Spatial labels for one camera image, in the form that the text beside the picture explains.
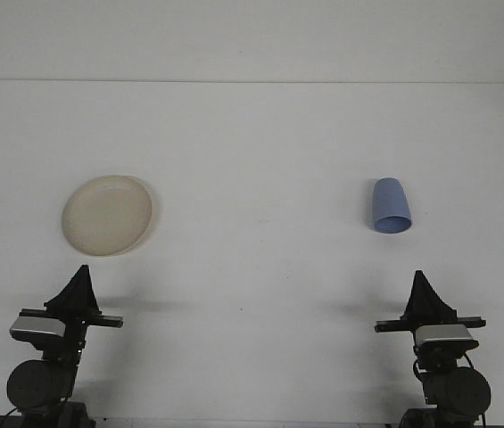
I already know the pale round plate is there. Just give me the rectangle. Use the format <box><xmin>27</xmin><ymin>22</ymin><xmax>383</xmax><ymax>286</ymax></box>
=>
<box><xmin>60</xmin><ymin>174</ymin><xmax>154</xmax><ymax>259</ymax></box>

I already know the grey camera box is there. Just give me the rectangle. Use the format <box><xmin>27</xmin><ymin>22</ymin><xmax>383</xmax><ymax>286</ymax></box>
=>
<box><xmin>8</xmin><ymin>315</ymin><xmax>67</xmax><ymax>343</ymax></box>
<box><xmin>413</xmin><ymin>324</ymin><xmax>480</xmax><ymax>351</ymax></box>

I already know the pale blue cup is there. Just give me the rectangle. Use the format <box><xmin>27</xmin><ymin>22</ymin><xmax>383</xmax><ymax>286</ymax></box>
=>
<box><xmin>370</xmin><ymin>177</ymin><xmax>413</xmax><ymax>235</ymax></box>

